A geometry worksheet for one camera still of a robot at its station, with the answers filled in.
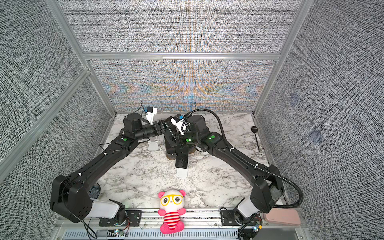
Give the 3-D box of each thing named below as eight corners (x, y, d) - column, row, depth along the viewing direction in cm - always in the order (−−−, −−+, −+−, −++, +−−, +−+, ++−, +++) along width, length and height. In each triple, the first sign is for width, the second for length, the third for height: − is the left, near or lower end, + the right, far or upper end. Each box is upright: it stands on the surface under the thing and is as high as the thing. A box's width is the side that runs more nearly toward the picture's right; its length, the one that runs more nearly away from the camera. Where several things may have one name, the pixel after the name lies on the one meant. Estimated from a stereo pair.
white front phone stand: (176, 178, 89) (175, 175, 85) (176, 171, 91) (176, 168, 88) (187, 178, 89) (187, 175, 85) (187, 171, 91) (187, 168, 88)
